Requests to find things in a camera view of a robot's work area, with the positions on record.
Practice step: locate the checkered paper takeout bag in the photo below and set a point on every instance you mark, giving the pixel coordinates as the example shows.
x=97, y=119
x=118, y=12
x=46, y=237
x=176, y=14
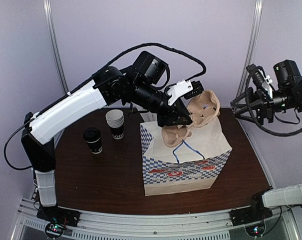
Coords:
x=192, y=165

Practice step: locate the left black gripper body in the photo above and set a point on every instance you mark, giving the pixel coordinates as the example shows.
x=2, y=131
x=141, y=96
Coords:
x=163, y=119

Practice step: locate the single black paper cup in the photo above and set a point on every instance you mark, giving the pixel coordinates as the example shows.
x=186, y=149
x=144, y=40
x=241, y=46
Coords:
x=95, y=147

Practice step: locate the aluminium front frame rail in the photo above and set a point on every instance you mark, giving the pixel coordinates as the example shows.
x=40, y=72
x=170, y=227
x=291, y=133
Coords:
x=191, y=226

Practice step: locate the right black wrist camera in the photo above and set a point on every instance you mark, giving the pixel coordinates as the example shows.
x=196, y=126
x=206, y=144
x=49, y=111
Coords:
x=260, y=79

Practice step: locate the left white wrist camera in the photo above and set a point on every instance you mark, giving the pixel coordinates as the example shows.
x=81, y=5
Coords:
x=185, y=88

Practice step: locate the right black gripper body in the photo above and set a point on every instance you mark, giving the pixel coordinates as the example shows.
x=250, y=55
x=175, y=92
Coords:
x=269, y=105

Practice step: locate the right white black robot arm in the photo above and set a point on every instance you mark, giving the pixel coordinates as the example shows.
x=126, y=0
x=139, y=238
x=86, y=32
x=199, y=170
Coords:
x=287, y=96

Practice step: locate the right aluminium corner post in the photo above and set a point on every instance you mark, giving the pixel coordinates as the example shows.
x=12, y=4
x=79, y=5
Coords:
x=255, y=28

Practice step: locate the left aluminium corner post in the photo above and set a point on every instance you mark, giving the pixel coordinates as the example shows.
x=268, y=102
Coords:
x=54, y=44

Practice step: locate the cardboard cup carrier tray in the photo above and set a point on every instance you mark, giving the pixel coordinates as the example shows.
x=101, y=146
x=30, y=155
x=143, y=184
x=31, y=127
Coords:
x=202, y=109

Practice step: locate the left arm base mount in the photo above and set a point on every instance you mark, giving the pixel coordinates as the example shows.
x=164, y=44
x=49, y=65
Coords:
x=61, y=216

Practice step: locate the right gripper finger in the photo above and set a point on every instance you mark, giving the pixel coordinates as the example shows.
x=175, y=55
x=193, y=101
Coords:
x=246, y=116
x=240, y=101

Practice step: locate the aluminium corner post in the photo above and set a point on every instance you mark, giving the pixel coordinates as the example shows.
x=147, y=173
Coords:
x=54, y=44
x=255, y=28

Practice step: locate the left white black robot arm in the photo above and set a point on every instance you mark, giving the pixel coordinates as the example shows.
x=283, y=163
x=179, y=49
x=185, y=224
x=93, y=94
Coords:
x=136, y=84

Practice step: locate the stack of paper cups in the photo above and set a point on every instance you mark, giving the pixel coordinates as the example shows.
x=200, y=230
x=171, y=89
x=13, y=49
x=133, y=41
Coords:
x=115, y=121

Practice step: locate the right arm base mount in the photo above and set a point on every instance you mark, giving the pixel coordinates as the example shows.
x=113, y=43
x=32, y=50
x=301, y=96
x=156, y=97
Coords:
x=248, y=215

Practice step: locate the black coffee cup lid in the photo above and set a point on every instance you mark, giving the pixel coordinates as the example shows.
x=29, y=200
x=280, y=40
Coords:
x=91, y=134

